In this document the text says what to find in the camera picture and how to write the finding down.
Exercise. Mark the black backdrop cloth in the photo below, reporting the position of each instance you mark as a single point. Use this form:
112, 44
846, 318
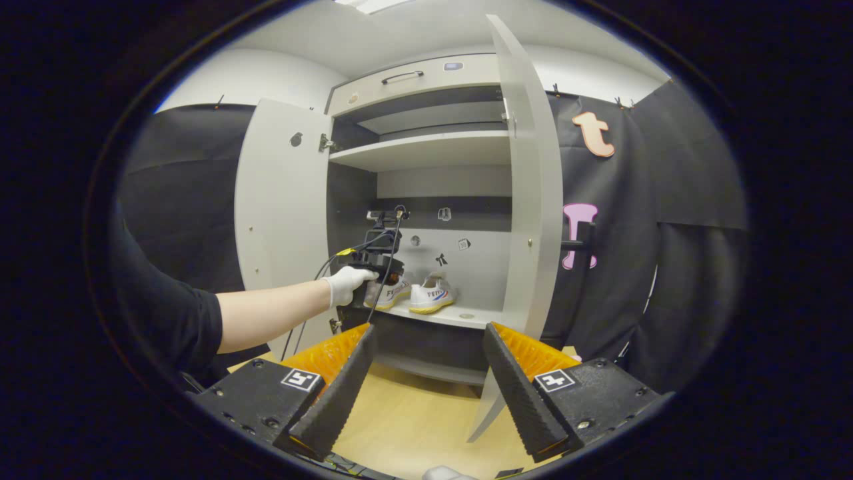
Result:
693, 166

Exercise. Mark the ceiling light panel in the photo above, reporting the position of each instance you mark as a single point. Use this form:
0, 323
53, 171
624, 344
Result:
373, 5

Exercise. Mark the white shoe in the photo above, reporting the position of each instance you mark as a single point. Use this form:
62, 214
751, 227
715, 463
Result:
398, 292
432, 296

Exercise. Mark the grey cabinet drawer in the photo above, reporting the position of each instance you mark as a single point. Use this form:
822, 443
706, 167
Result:
466, 76

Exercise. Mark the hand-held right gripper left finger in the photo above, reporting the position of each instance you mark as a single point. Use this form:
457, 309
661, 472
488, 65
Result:
340, 400

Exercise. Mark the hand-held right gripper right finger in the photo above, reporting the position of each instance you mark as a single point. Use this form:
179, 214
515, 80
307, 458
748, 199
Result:
516, 393

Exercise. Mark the grey shoe cabinet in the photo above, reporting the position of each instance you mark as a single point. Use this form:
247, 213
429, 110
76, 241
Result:
350, 200

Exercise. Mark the person's black shirt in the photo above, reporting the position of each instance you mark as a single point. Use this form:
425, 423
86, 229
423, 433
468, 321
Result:
160, 306

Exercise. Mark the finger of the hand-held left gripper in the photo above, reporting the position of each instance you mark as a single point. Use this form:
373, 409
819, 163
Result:
392, 270

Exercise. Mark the grey shoe cabinet door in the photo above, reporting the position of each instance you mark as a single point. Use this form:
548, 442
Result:
533, 200
280, 200

